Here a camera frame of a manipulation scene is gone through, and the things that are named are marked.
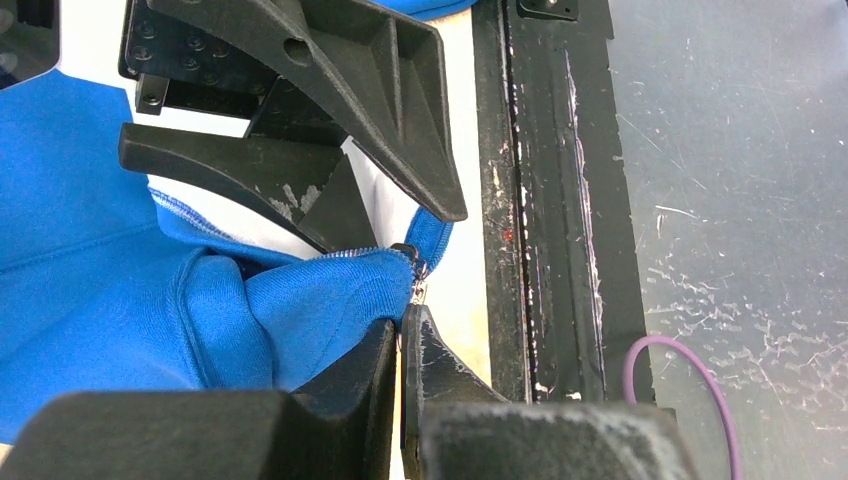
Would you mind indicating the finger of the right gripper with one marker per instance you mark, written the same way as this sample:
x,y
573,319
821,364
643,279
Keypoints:
x,y
308,189
348,70

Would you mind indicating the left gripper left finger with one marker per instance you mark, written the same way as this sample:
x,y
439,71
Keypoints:
x,y
336,426

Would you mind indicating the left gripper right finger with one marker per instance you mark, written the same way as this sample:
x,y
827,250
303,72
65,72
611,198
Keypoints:
x,y
454,426

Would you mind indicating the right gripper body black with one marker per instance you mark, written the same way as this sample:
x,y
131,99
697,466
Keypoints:
x,y
178,66

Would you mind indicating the blue zip jacket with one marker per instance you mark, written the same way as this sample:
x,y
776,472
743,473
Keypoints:
x,y
116,280

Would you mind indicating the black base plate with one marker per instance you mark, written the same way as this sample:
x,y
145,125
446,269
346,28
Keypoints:
x,y
563,290

